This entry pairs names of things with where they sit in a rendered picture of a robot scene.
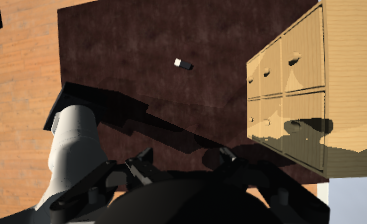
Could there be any small wooden chest of drawers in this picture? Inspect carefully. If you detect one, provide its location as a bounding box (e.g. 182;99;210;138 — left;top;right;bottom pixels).
246;0;367;178

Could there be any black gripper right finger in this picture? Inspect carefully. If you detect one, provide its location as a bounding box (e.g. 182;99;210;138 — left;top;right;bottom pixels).
201;148;330;224

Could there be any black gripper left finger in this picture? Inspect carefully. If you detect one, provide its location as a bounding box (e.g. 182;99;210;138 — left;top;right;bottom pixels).
49;148;174;224

